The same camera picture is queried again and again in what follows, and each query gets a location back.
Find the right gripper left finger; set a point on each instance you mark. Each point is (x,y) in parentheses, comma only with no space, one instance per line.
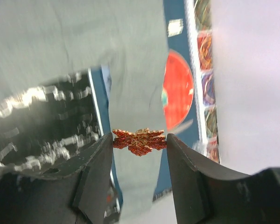
(72,192)

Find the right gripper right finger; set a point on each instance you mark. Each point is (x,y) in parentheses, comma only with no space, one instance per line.
(206,192)

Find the orange flower brooch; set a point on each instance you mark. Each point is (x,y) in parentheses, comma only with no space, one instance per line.
(141,142)

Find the grey button shirt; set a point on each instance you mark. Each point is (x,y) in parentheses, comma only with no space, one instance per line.
(50,52)

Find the silver knife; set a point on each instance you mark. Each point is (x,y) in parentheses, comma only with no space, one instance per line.
(182,127)

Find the red and teal plate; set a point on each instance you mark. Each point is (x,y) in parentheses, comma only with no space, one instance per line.
(178,90)

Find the blue patterned placemat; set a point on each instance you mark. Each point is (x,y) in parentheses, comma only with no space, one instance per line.
(189,34)

